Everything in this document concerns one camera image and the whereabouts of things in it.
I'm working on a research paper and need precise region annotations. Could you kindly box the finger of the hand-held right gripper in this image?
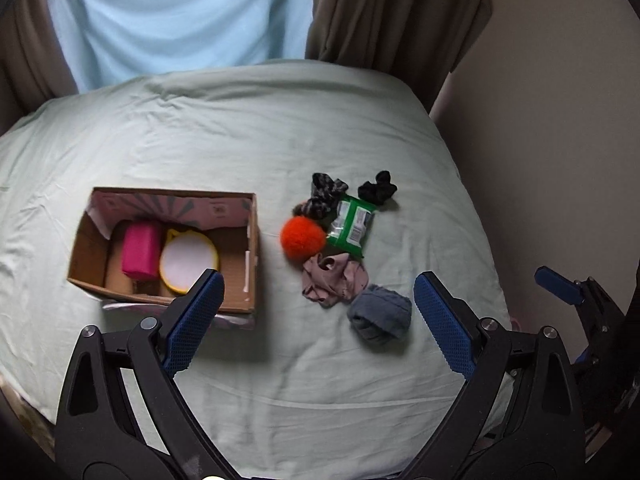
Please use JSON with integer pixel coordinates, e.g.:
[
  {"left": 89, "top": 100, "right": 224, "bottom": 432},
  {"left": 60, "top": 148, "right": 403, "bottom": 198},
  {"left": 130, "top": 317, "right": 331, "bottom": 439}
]
[
  {"left": 534, "top": 266, "right": 626, "bottom": 346},
  {"left": 571, "top": 347, "right": 601, "bottom": 376}
]

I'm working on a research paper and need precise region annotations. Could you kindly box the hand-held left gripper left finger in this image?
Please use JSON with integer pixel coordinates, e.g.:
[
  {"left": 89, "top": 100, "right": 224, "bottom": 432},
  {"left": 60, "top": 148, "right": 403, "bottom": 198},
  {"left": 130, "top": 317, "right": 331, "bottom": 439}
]
[{"left": 54, "top": 269, "right": 238, "bottom": 480}]

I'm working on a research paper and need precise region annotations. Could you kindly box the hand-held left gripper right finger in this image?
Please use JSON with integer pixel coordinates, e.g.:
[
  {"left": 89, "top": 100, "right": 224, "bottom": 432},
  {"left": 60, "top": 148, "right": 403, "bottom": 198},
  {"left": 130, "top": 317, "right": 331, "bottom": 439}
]
[{"left": 405, "top": 271, "right": 586, "bottom": 480}]

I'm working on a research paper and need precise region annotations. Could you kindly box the brown cardboard box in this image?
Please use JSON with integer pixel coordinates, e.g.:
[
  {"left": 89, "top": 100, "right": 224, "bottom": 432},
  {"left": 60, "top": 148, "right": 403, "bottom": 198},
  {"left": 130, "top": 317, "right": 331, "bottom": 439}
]
[{"left": 66, "top": 187, "right": 260, "bottom": 331}]

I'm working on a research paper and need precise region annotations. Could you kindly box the grey sock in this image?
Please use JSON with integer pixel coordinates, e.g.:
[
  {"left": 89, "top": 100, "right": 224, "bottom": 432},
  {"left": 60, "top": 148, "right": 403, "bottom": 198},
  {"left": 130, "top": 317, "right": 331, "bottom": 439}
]
[{"left": 347, "top": 284, "right": 413, "bottom": 346}]

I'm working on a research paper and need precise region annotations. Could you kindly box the pink cloth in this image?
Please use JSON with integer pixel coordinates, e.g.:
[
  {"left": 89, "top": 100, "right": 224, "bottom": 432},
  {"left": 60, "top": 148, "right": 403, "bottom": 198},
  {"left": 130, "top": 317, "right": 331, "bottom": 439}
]
[{"left": 301, "top": 252, "right": 370, "bottom": 308}]

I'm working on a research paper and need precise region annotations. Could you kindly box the orange fluffy pom-pom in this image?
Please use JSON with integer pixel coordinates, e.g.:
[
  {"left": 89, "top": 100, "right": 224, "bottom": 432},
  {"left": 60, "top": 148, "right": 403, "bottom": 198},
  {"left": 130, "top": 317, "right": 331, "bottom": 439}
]
[{"left": 280, "top": 216, "right": 327, "bottom": 261}]

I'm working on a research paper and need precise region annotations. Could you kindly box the green tissue packet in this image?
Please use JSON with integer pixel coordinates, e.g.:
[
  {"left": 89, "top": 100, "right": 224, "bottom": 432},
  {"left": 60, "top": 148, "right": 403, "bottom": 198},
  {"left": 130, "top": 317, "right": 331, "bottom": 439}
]
[{"left": 326, "top": 196, "right": 377, "bottom": 253}]

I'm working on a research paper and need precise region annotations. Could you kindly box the plain black scrunchie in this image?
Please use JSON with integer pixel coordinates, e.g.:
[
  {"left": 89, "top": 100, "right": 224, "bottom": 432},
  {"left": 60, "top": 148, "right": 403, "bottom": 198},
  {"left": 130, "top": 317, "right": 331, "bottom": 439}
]
[{"left": 356, "top": 170, "right": 398, "bottom": 207}]

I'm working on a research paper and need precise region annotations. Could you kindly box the black grey patterned scrunchie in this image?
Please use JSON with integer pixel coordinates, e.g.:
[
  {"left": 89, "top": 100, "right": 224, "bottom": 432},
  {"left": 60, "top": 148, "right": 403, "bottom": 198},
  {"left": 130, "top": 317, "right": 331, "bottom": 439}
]
[{"left": 292, "top": 172, "right": 350, "bottom": 221}]

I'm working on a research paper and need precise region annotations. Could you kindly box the yellow round cat-ear mirror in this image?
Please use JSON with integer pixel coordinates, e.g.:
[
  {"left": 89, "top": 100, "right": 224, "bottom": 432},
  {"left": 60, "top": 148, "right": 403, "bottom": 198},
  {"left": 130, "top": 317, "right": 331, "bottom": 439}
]
[{"left": 159, "top": 228, "right": 219, "bottom": 295}]

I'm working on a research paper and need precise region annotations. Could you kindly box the pink cylindrical item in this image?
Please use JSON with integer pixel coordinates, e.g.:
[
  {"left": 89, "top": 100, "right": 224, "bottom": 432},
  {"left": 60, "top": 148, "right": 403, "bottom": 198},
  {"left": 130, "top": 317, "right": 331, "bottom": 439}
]
[{"left": 121, "top": 222, "right": 163, "bottom": 279}]

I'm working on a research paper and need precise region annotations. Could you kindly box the light green bed sheet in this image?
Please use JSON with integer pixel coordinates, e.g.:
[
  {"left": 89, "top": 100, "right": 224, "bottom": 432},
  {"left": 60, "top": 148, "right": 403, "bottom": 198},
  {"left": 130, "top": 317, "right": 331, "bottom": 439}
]
[{"left": 0, "top": 59, "right": 516, "bottom": 478}]

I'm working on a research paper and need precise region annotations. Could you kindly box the light blue hanging cloth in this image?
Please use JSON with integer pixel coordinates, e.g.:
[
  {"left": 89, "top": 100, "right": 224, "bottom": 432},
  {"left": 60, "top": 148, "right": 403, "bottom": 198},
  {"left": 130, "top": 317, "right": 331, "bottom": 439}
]
[{"left": 47, "top": 0, "right": 321, "bottom": 93}]

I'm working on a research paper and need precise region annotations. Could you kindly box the brown curtain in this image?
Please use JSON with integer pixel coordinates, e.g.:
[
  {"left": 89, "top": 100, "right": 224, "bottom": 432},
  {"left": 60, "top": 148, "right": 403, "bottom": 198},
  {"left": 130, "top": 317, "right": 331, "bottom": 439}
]
[
  {"left": 0, "top": 0, "right": 81, "bottom": 116},
  {"left": 304, "top": 0, "right": 493, "bottom": 111}
]

